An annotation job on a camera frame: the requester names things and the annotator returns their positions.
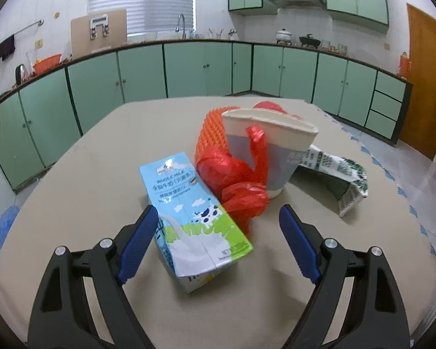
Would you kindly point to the green white milk pouch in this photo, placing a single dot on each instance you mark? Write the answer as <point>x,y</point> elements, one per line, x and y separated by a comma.
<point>344,178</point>

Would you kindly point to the red plastic bag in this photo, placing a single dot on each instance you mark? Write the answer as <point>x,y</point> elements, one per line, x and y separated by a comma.
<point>268,105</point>
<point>240,188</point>

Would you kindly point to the brown wooden door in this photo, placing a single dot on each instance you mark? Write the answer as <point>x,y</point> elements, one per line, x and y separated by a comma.
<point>419,128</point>

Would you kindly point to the orange basket on counter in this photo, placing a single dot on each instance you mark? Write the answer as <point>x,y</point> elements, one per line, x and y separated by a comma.
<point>46,64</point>

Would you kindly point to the black wok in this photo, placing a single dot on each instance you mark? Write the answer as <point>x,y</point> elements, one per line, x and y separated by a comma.
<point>309,41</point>

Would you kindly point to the electric kettle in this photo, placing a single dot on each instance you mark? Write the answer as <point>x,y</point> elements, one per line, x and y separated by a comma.
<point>20,74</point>

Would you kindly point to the green lower kitchen cabinets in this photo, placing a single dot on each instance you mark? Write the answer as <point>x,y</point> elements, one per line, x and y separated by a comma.
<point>41,119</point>

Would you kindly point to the cardboard box on counter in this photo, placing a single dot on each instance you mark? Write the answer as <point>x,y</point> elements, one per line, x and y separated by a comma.
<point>97,32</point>

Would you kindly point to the black cloth on rail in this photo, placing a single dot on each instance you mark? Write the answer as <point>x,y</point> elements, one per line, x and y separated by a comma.
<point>7,47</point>

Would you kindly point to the blue milk carton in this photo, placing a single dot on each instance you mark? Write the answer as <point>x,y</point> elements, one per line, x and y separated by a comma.
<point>195,235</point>

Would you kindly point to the crushed paper cup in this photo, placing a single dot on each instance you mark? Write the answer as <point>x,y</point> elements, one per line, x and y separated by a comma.
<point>288,138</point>

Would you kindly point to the white cooking pot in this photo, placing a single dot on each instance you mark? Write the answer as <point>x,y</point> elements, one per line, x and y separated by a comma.
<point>283,37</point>

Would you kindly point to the orange thermos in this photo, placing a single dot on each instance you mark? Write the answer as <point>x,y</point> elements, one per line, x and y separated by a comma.
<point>404,65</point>

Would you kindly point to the orange foam net sleeve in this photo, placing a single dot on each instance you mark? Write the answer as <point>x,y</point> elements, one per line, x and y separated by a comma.
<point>212,133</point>

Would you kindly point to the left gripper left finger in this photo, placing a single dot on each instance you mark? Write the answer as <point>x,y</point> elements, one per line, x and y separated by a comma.
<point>61,316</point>

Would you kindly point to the kitchen faucet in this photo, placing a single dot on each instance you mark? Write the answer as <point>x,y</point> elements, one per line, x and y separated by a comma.
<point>181,26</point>

